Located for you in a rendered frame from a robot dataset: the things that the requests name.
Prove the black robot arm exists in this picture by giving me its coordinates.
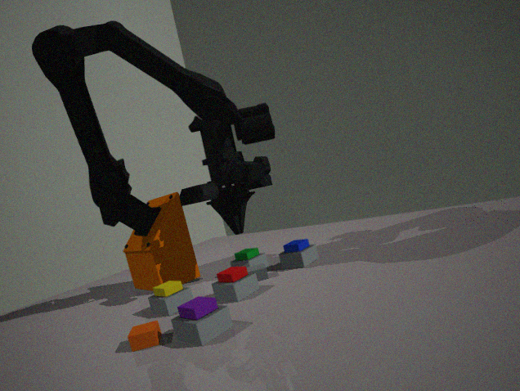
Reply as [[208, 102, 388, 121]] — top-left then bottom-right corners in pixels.
[[32, 20, 275, 236]]

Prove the green button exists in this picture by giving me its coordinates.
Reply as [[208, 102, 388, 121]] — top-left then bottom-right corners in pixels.
[[230, 248, 269, 267]]

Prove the purple button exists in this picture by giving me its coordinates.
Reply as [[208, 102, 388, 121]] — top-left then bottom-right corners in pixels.
[[171, 296, 233, 346]]

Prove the red button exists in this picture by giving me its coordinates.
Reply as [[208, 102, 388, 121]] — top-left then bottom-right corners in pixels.
[[212, 266, 260, 302]]

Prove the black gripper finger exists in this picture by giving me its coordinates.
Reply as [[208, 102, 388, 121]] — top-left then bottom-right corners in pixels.
[[236, 191, 255, 233], [206, 195, 240, 235]]

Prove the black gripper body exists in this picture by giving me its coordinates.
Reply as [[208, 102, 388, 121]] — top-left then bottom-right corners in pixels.
[[179, 146, 272, 206]]

